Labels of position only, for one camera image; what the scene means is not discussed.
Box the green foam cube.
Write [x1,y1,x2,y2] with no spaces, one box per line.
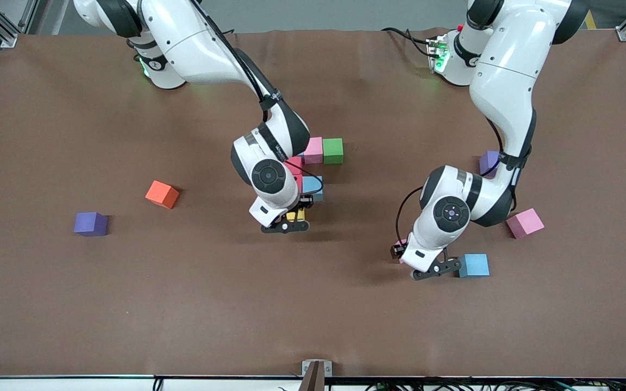
[322,138,344,165]

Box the purple foam cube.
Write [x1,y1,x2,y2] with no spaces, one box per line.
[73,212,108,237]
[479,151,501,178]

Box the white table edge rail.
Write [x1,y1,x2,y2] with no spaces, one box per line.
[0,376,626,391]

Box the blue foam cube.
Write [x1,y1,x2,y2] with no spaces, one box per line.
[459,254,490,279]
[302,175,324,203]

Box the orange foam cube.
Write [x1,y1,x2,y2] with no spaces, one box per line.
[145,180,180,210]

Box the black left base cable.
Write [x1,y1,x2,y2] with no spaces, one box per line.
[381,26,433,59]

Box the brown table mat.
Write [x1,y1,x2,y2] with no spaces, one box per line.
[0,27,626,378]

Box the black cable bundle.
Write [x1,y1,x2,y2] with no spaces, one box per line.
[278,373,626,391]

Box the left arm base connector plate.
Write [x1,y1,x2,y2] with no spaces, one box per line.
[426,35,450,74]

